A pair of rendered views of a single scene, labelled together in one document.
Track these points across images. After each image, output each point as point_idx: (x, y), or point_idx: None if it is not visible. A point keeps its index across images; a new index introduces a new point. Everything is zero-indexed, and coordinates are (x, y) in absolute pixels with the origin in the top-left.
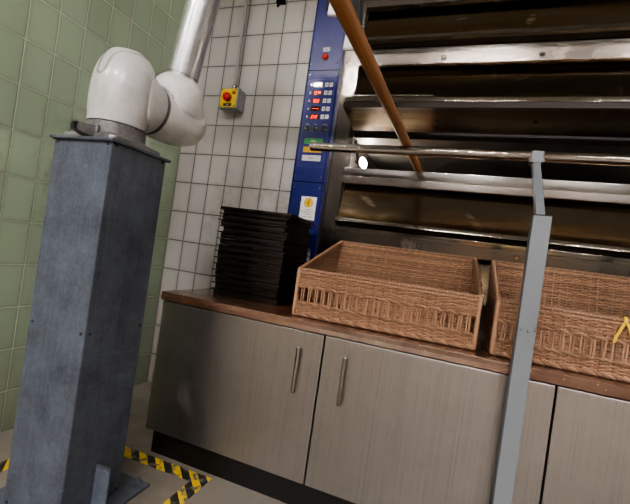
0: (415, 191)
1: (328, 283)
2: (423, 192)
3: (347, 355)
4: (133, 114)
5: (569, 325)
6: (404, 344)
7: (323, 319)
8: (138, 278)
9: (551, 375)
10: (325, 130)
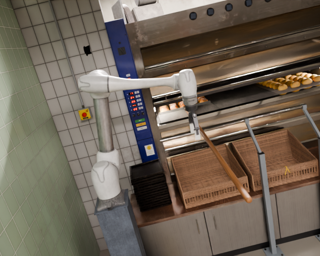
0: None
1: (195, 193)
2: None
3: (213, 213)
4: (119, 187)
5: (273, 174)
6: (230, 202)
7: (198, 205)
8: (139, 235)
9: (273, 192)
10: (144, 114)
